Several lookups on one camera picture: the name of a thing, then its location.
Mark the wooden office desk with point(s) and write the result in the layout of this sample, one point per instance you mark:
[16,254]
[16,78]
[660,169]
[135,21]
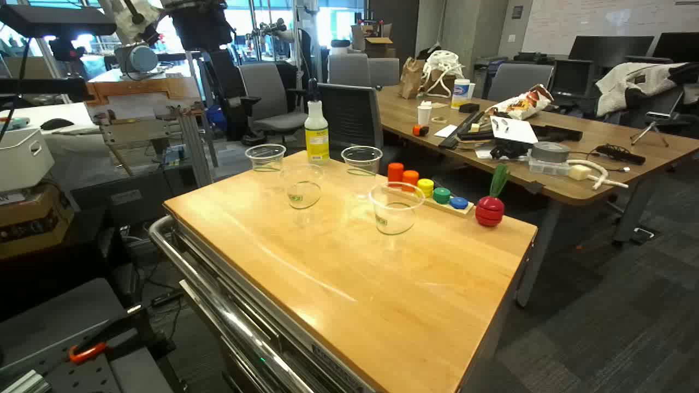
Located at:
[619,149]

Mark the blue stacking peg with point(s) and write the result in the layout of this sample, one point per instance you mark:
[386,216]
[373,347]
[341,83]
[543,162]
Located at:
[459,202]

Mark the green stacking peg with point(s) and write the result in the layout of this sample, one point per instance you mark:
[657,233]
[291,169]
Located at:
[443,195]

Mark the white storage bin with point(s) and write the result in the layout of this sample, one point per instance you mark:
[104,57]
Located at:
[26,160]

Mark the white pill bottle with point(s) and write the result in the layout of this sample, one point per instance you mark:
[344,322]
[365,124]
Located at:
[424,111]

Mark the red toy radish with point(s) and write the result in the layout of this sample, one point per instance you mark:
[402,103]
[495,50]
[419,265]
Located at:
[491,208]

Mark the white paper sheet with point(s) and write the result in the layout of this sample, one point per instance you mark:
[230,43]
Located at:
[513,130]

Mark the cardboard box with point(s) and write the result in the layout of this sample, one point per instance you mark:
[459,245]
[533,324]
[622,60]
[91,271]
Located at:
[36,223]

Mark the white cloth on chair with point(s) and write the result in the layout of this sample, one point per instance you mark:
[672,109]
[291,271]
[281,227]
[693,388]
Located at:
[649,78]

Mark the yellow spray bottle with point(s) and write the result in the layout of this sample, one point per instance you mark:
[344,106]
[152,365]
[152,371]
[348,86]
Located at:
[318,138]

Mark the snack bag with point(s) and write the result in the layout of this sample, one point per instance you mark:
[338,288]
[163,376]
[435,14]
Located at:
[528,103]

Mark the black computer monitor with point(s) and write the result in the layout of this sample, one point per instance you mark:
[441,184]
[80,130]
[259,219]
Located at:
[571,77]

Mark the clear plastic cup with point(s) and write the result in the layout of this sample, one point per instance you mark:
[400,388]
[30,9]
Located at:
[362,160]
[265,158]
[394,206]
[302,186]

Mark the red stacking peg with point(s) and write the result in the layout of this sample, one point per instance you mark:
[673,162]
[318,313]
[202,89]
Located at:
[394,170]

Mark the yellow stacking peg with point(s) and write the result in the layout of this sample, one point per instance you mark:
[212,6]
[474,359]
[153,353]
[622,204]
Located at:
[426,186]

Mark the clear plastic cup front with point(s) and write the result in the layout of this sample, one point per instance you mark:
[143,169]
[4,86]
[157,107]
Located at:
[394,206]

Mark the orange stacking peg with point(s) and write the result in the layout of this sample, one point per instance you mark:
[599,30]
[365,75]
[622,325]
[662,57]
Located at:
[411,178]

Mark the grey office chair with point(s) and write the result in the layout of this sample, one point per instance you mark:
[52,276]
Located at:
[271,107]

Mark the orange handled clamp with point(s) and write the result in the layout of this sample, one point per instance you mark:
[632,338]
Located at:
[80,356]

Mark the metal cart frame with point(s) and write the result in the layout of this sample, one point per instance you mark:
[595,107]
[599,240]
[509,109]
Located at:
[267,349]

